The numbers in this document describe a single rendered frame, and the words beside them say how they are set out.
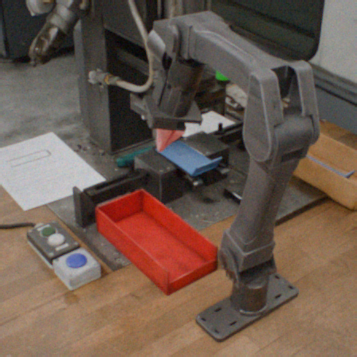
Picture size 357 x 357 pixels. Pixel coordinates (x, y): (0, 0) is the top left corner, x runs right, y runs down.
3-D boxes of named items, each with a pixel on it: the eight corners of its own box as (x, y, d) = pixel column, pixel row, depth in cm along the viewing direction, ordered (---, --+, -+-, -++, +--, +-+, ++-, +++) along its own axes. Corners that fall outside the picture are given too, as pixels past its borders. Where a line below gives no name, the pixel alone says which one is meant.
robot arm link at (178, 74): (156, 75, 111) (166, 41, 107) (182, 73, 114) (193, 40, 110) (174, 97, 107) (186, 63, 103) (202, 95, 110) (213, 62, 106)
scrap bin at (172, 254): (167, 296, 115) (167, 272, 111) (96, 230, 131) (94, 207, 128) (217, 270, 121) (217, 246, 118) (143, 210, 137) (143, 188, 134)
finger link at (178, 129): (131, 137, 120) (143, 97, 114) (166, 139, 122) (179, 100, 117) (139, 160, 115) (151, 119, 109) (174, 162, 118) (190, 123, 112)
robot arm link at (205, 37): (162, 11, 101) (278, 92, 80) (208, 3, 105) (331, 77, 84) (160, 80, 108) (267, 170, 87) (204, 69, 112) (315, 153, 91)
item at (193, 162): (197, 179, 133) (197, 167, 131) (154, 151, 143) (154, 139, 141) (221, 169, 136) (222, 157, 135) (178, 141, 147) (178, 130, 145)
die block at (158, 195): (160, 206, 139) (160, 178, 135) (135, 186, 146) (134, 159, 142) (228, 177, 149) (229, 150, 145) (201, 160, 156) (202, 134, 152)
